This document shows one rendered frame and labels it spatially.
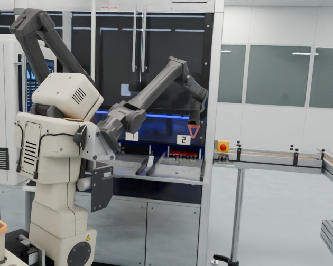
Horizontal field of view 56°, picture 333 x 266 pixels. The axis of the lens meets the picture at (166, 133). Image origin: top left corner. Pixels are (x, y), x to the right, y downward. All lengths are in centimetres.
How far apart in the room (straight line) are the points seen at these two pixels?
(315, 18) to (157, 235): 557
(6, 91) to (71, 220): 82
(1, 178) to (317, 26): 614
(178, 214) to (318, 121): 511
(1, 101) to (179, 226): 131
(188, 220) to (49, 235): 112
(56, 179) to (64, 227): 17
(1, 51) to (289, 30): 574
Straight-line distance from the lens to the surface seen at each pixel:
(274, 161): 217
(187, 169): 178
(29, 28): 128
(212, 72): 197
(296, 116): 678
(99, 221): 232
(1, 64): 177
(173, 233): 222
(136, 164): 183
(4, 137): 180
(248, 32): 668
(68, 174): 118
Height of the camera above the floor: 136
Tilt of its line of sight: 9 degrees down
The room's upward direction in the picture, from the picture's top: 3 degrees clockwise
